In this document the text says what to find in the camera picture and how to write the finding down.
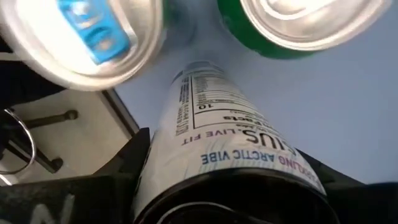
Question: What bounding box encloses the silver blue Red Bull can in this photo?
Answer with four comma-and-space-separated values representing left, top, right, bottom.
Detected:
0, 0, 170, 91

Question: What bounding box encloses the white Celsius Arctic Vibe can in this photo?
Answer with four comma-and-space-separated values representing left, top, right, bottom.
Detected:
132, 60, 341, 224

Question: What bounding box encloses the green Sprite can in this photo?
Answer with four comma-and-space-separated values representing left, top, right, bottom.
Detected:
216, 0, 393, 60

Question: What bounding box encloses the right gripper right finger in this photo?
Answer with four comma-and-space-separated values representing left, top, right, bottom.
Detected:
297, 149, 398, 224

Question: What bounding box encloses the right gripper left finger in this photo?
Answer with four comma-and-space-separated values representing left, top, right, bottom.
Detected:
0, 127, 152, 224

